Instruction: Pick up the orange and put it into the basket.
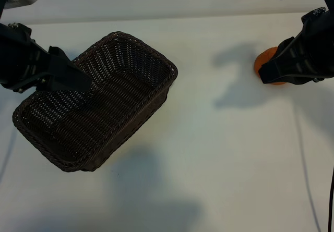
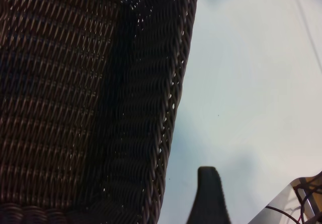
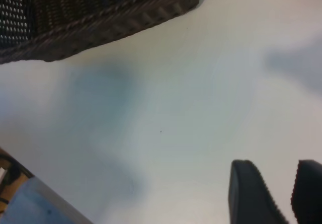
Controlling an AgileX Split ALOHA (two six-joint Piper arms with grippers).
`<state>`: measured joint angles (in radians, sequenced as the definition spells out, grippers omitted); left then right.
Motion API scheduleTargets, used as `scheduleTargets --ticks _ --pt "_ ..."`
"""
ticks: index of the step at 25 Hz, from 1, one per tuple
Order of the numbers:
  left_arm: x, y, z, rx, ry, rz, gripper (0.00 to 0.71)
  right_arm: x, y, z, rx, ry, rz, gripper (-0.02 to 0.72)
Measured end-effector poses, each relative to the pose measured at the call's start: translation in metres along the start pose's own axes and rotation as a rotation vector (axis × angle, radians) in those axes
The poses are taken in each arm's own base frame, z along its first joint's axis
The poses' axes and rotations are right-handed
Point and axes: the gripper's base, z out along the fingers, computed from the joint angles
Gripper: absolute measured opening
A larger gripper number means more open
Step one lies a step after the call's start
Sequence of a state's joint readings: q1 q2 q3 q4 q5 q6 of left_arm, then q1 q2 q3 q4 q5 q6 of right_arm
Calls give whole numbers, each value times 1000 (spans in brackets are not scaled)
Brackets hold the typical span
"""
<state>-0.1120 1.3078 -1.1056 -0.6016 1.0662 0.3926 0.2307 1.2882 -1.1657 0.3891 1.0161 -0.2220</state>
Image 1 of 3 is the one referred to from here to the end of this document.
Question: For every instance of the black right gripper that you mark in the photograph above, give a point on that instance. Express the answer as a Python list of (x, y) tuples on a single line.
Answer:
[(322, 47)]

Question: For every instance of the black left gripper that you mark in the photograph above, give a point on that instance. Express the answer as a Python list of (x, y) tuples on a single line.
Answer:
[(18, 57)]

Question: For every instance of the orange soft toy fruit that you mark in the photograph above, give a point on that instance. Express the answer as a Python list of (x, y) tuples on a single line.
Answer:
[(263, 60)]

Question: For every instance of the dark brown wicker basket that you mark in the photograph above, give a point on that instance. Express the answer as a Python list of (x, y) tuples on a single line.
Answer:
[(104, 99)]

